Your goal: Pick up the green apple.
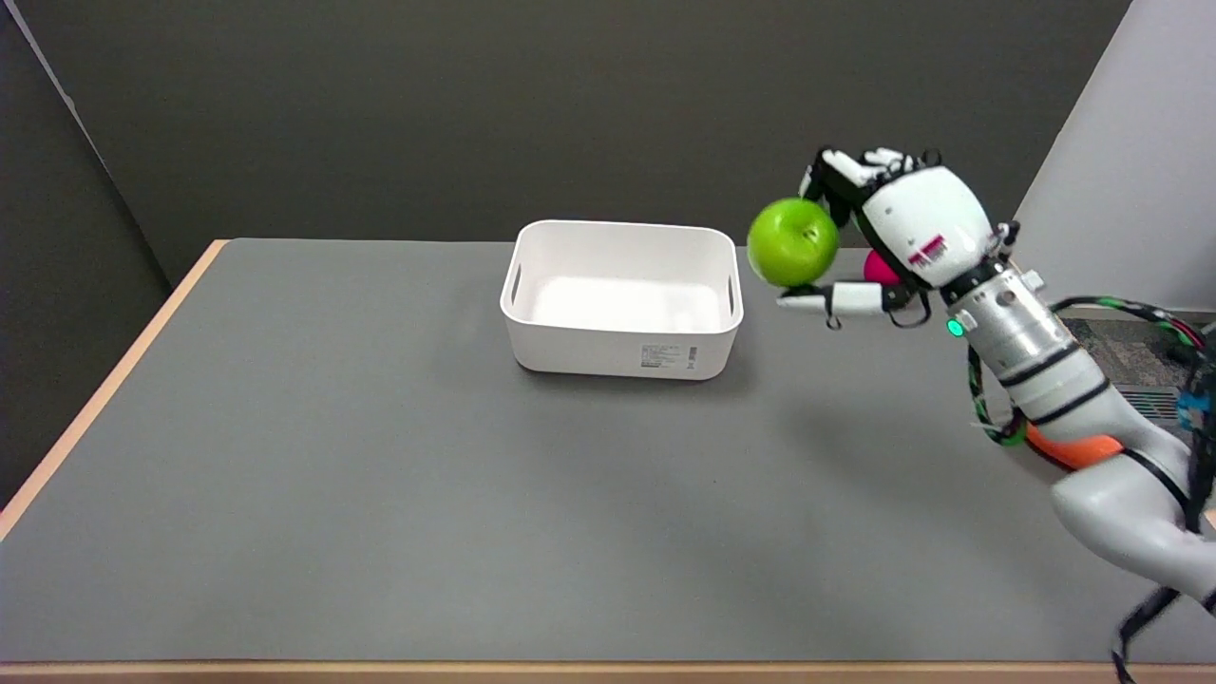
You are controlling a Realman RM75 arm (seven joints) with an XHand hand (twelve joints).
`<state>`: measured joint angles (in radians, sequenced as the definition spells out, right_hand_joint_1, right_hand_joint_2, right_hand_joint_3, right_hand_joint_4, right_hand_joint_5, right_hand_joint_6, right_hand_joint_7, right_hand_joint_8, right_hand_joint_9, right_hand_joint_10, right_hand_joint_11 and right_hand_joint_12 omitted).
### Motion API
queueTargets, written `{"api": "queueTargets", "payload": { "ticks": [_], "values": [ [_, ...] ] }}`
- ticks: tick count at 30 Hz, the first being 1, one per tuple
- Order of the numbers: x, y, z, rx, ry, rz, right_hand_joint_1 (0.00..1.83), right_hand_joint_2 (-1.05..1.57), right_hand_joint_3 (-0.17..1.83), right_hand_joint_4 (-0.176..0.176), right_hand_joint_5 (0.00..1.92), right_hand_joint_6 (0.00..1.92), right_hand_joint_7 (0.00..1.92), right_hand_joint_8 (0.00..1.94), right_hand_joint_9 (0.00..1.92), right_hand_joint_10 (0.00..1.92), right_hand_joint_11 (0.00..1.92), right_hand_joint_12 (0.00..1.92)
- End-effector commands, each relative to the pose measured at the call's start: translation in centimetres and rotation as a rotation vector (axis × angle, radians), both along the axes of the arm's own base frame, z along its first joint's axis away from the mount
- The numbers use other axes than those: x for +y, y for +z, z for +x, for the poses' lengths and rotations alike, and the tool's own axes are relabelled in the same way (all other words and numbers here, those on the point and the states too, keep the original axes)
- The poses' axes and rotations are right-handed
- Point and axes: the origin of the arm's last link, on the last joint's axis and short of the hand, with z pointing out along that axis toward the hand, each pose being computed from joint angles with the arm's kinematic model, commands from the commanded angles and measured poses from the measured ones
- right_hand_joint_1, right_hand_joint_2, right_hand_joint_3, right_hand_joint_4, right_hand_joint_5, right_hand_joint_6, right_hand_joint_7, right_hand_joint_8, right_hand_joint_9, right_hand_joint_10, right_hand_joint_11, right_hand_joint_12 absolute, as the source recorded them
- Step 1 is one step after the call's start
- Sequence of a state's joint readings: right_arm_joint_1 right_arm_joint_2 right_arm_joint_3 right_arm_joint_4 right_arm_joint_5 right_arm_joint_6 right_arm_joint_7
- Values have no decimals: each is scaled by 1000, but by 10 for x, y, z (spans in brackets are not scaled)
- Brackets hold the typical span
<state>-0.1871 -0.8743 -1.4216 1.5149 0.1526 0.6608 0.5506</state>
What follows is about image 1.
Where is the black green robot cable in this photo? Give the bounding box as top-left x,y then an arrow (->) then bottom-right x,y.
965,296 -> 1216,684

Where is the green apple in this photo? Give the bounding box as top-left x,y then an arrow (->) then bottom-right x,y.
747,198 -> 841,289

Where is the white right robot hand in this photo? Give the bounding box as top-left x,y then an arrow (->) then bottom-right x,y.
777,146 -> 1010,330

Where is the orange fruit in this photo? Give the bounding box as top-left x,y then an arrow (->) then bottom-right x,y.
1024,426 -> 1126,472

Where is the white plastic bin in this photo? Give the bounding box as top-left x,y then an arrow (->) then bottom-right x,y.
500,220 -> 745,381

